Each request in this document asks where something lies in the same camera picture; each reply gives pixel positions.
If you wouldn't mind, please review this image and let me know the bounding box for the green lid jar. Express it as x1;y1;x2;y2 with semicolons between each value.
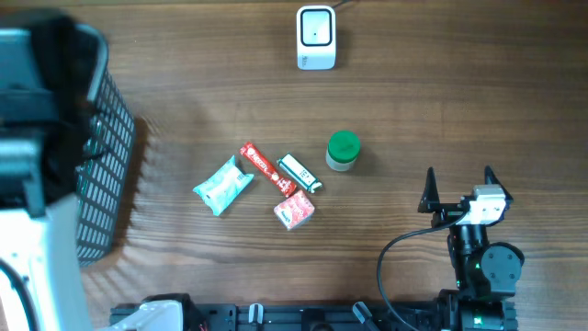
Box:
325;131;361;172

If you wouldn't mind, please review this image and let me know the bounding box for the red white small packet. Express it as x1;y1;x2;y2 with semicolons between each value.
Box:
274;190;315;231

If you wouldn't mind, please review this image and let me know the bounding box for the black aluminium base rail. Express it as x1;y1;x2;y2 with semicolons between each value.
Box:
109;301;520;331

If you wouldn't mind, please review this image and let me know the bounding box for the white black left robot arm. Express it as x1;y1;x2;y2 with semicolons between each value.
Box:
1;8;136;330

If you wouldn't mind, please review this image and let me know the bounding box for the red candy bar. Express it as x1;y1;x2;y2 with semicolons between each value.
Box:
240;142;297;198

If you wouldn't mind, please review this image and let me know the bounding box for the teal tissue packet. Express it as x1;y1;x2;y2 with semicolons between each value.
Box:
193;155;254;216

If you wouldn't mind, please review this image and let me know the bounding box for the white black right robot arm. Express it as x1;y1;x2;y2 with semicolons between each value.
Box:
417;166;525;331

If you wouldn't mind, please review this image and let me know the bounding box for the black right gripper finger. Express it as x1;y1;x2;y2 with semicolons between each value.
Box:
417;167;440;213
484;165;514;202

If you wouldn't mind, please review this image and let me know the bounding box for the white barcode scanner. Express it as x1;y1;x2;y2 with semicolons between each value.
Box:
296;5;336;71

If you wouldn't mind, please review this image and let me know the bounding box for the grey plastic shopping basket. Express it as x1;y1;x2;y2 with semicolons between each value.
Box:
76;24;136;267

